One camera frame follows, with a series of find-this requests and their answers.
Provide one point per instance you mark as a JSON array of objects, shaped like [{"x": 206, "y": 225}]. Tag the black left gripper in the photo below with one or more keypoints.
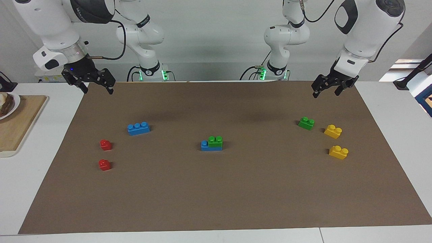
[{"x": 344, "y": 76}]

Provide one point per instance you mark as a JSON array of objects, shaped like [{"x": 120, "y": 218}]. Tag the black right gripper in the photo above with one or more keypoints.
[{"x": 82, "y": 71}]

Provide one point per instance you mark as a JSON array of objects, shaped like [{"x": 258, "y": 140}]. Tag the blue three-stud toy block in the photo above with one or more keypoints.
[
  {"x": 138, "y": 128},
  {"x": 204, "y": 146}
]

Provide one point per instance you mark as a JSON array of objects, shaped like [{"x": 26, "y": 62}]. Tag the green two-stud toy block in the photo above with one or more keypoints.
[
  {"x": 215, "y": 141},
  {"x": 306, "y": 123}
]

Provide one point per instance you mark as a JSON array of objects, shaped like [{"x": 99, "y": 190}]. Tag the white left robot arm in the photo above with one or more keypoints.
[{"x": 361, "y": 30}]

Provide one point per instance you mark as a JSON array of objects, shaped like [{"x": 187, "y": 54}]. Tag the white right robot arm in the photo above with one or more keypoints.
[{"x": 50, "y": 23}]

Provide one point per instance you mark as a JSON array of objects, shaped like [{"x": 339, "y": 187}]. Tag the yellow two-stud toy block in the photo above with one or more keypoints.
[
  {"x": 338, "y": 152},
  {"x": 333, "y": 131}
]

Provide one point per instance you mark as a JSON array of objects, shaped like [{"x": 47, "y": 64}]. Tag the red one-stud toy block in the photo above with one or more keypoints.
[
  {"x": 104, "y": 165},
  {"x": 105, "y": 145}
]

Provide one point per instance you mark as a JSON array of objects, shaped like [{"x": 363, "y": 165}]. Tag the white power strip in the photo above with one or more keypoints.
[{"x": 50, "y": 78}]

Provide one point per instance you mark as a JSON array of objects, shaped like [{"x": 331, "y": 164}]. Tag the white plate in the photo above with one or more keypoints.
[{"x": 16, "y": 104}]

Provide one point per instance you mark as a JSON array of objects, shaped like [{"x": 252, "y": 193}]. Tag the black stand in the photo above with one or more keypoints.
[{"x": 415, "y": 71}]

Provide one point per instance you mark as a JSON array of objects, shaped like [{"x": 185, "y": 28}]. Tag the black clamp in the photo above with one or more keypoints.
[{"x": 6, "y": 84}]

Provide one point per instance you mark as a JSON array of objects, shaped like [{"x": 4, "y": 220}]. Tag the wooden cutting board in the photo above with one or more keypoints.
[{"x": 20, "y": 131}]

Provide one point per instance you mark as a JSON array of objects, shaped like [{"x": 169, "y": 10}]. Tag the brown food on plate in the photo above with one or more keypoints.
[{"x": 6, "y": 104}]

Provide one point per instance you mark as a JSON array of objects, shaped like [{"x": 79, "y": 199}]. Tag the blue box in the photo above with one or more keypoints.
[{"x": 424, "y": 101}]

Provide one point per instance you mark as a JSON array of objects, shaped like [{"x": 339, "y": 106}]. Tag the brown table mat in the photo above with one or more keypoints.
[{"x": 216, "y": 192}]

